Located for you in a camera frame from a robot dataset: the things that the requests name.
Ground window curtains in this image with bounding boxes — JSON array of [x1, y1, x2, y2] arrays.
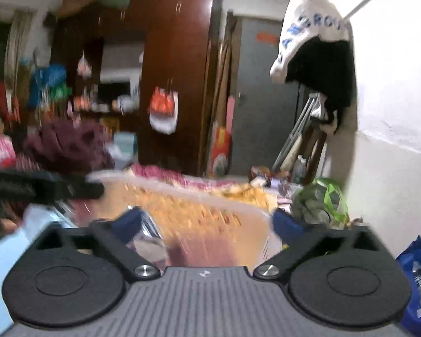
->
[[3, 8, 35, 92]]

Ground green white plastic bag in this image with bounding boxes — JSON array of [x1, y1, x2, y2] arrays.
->
[[290, 177, 350, 229]]

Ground grey door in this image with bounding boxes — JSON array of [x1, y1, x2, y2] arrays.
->
[[229, 17, 304, 176]]

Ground white black hanging jacket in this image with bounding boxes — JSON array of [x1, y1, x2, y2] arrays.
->
[[270, 0, 354, 134]]

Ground white plastic basket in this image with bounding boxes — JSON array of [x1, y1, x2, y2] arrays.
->
[[71, 171, 282, 271]]

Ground maroon blanket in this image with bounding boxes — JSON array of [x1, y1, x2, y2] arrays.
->
[[22, 118, 115, 176]]

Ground blue bags pile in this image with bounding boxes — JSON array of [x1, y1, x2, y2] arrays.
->
[[27, 64, 72, 110]]

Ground red white hanging bag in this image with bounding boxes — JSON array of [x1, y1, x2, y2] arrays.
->
[[148, 87, 179, 135]]

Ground dark red wooden wardrobe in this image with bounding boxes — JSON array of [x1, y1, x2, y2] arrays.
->
[[51, 0, 221, 175]]

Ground blue tote bag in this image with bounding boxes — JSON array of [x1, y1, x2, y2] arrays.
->
[[396, 236, 421, 336]]

